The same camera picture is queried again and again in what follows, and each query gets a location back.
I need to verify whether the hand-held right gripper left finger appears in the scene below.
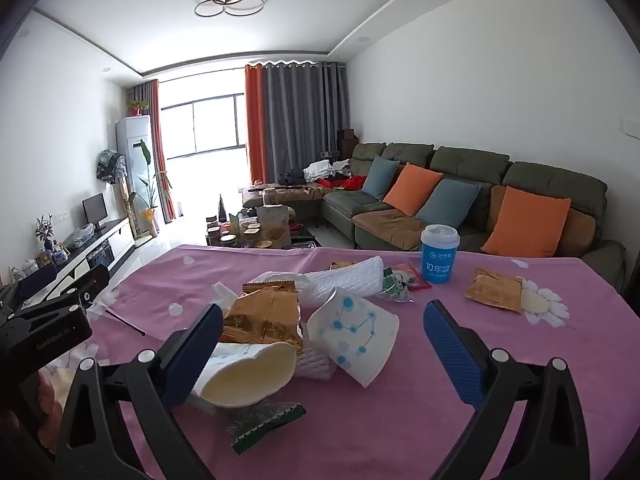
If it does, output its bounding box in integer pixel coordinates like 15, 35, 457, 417
54, 303, 225, 480

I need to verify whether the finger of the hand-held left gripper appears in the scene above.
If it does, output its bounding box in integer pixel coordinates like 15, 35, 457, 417
17, 263, 59, 293
15, 263, 112, 325

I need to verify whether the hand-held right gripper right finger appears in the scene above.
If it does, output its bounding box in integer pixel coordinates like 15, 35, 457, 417
423, 300, 592, 480

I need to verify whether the plain white paper cup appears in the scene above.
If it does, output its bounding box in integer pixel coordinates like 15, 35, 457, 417
192, 341, 297, 408

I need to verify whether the gold snack wrapper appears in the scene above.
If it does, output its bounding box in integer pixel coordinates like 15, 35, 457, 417
222, 280, 305, 356
464, 267, 526, 313

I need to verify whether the green white snack wrapper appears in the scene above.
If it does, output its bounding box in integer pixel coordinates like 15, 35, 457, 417
380, 267, 416, 304

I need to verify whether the dark green snack wrapper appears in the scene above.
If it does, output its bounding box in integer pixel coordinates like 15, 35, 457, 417
227, 401, 307, 456

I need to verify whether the blue patterned paper cup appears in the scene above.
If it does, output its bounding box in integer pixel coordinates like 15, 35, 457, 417
306, 287, 401, 388

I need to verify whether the small white foam fruit net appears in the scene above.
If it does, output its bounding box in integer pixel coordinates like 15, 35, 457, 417
295, 342, 341, 380

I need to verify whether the large white foam fruit net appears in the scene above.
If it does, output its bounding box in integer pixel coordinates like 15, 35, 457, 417
295, 255, 386, 308

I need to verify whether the white black tv cabinet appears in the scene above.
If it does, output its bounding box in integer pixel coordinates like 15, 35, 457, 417
0, 216, 137, 306

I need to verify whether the vase with flowers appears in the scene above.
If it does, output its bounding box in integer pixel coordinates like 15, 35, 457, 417
34, 214, 55, 253

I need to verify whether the clear plastic bag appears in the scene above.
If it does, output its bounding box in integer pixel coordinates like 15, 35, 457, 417
65, 224, 96, 248

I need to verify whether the flat gold snack wrapper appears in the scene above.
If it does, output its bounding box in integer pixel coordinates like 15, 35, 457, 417
464, 267, 526, 313

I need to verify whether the black monitor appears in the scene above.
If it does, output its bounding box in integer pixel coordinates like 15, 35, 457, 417
82, 192, 108, 231

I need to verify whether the red snack wrapper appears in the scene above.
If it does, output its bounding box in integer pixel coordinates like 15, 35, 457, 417
382, 264, 432, 293

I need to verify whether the pink printed blanket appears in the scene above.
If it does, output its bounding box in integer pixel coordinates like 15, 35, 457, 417
37, 244, 627, 480

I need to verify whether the blue paper cup white lid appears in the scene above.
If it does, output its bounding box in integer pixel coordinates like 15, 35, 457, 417
420, 224, 459, 285

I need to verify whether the tall green floor plant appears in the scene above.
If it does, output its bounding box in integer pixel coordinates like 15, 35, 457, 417
132, 140, 173, 237

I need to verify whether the cloth covered standing fan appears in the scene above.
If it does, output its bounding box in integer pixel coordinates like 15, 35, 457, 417
96, 147, 132, 221

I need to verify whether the dark coffee table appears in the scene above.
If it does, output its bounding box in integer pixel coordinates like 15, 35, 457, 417
204, 210, 321, 251

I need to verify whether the white standing air conditioner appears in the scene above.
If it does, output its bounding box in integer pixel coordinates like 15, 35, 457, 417
116, 115, 160, 238

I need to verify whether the orange curtain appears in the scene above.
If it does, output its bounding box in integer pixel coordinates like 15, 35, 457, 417
244, 64, 267, 186
150, 79, 176, 223

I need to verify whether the green brown sofa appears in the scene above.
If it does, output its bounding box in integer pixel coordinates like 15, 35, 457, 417
242, 141, 626, 291

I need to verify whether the blue cushion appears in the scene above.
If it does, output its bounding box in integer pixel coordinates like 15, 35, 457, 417
415, 178, 482, 233
361, 155, 401, 200

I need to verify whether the orange cushion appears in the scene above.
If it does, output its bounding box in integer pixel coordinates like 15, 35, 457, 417
481, 186, 572, 258
384, 162, 444, 217

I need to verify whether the grey curtain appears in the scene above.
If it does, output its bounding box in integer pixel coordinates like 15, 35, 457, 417
260, 61, 349, 183
132, 80, 160, 118

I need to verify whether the red cloth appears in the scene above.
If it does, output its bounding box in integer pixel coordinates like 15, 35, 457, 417
327, 175, 368, 192

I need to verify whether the window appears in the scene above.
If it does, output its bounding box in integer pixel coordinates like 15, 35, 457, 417
159, 91, 247, 160

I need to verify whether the white clothes pile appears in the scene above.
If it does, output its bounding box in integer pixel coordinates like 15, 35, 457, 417
304, 159, 351, 183

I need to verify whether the brown corner cabinet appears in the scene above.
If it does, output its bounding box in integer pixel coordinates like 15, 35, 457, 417
336, 127, 361, 156

